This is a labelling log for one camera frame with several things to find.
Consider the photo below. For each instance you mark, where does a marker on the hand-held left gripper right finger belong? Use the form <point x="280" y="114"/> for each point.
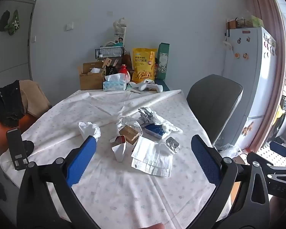
<point x="206" y="162"/>

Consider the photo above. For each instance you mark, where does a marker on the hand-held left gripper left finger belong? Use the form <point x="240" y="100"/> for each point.
<point x="82" y="161"/>

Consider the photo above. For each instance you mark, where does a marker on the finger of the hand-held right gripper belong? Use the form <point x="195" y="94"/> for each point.
<point x="282" y="153"/>
<point x="282" y="182"/>

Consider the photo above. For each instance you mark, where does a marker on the silver blister pack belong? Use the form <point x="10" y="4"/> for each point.
<point x="172" y="143"/>

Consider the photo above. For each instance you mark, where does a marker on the red and white paper carton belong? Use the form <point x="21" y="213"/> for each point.
<point x="119" y="150"/>

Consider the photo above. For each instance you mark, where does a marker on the large white paper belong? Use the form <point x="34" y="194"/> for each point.
<point x="168" y="125"/>

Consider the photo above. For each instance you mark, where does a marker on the white printed mailer bag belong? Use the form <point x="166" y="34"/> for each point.
<point x="152" y="171"/>

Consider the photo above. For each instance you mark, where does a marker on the small brown cardboard box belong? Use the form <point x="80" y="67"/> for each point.
<point x="130" y="133"/>

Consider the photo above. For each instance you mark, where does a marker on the clear plastic wrapper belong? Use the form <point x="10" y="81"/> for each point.
<point x="126" y="121"/>

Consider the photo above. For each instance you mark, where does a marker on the blue snack packet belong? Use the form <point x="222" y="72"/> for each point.
<point x="155" y="130"/>

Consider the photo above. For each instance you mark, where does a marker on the silver foil wrapper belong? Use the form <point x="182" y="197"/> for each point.
<point x="145" y="114"/>

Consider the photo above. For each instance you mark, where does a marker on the person's left hand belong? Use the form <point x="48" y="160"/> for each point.
<point x="150" y="226"/>

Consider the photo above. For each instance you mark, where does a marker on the clear plastic bag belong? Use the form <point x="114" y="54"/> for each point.
<point x="228" y="150"/>

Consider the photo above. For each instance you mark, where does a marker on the grey shell chair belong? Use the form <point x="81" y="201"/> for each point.
<point x="214" y="105"/>

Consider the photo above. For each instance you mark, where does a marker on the white dotted tablecloth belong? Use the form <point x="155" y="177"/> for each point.
<point x="109" y="105"/>

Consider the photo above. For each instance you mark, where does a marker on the black phone stand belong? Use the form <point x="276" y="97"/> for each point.
<point x="15" y="145"/>

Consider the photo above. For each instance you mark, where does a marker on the open brown cardboard box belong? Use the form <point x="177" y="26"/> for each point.
<point x="90" y="80"/>

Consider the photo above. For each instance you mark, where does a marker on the tan jacket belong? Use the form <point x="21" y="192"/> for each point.
<point x="33" y="95"/>

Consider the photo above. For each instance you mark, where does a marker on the blue and white tissue box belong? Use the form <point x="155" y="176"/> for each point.
<point x="114" y="85"/>

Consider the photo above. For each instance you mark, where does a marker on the white fridge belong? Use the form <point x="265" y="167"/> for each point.
<point x="247" y="76"/>

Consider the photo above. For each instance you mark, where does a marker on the orange chair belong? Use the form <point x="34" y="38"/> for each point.
<point x="0" y="136"/>

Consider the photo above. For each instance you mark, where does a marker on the black cloth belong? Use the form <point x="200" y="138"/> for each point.
<point x="7" y="105"/>

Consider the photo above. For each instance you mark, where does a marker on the white game controller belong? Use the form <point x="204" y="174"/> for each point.
<point x="147" y="87"/>

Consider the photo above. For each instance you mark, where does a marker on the red round bottle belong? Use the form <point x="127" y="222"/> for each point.
<point x="124" y="72"/>

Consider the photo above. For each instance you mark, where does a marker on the red snack package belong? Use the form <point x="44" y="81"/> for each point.
<point x="156" y="64"/>

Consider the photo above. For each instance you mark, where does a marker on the tall green box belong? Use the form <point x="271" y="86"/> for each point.
<point x="163" y="60"/>

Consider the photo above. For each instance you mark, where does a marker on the yellow snack bag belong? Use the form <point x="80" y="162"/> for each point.
<point x="143" y="64"/>

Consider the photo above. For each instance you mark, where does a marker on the grey door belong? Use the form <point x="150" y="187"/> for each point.
<point x="14" y="52"/>

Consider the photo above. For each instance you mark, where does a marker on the tall white carton box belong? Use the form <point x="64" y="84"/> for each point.
<point x="120" y="37"/>

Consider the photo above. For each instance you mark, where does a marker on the light green box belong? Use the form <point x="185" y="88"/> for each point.
<point x="257" y="22"/>

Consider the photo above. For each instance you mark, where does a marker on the dark glass box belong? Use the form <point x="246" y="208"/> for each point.
<point x="244" y="23"/>

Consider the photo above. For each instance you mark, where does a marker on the pink curtain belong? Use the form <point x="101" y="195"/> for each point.
<point x="264" y="4"/>

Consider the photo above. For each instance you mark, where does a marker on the green plush toy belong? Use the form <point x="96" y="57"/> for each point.
<point x="14" y="22"/>

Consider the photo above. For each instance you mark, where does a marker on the small white wall switch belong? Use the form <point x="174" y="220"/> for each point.
<point x="33" y="39"/>

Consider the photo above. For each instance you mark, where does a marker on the white light switch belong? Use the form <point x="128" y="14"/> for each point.
<point x="69" y="26"/>

